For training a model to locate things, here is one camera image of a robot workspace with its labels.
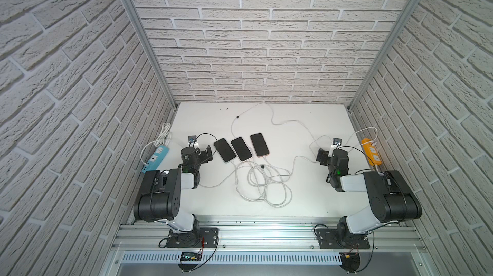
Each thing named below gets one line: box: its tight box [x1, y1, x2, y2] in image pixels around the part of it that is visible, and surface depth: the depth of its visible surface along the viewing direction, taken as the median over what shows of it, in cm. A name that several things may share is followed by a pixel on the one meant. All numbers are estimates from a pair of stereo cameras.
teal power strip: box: [141, 145, 171, 173], surface depth 96 cm
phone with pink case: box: [230, 136, 253, 162], surface depth 102 cm
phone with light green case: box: [213, 138, 237, 163], surface depth 101 cm
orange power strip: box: [360, 138, 382, 165], surface depth 102 cm
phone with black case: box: [250, 132, 270, 158], surface depth 102 cm
